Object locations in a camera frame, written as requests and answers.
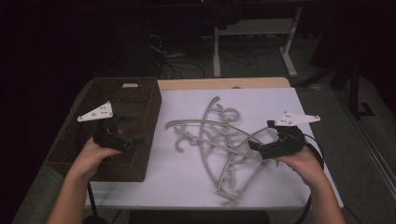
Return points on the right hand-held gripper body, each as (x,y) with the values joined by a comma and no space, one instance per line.
(286,144)

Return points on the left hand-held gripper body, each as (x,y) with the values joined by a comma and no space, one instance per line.
(107,137)

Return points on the brown woven basket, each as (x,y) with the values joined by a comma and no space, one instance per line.
(137,149)

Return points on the person's left hand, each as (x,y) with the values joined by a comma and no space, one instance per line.
(88,158)

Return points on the person's right hand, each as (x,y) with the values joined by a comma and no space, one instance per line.
(306,168)

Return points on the white table sheet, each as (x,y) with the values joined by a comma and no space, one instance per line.
(186,174)

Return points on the black metal stand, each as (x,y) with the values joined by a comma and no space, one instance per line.
(355,93)

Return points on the dark cloth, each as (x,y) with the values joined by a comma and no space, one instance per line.
(224,14)

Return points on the white desk frame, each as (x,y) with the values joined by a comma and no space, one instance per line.
(258,26)

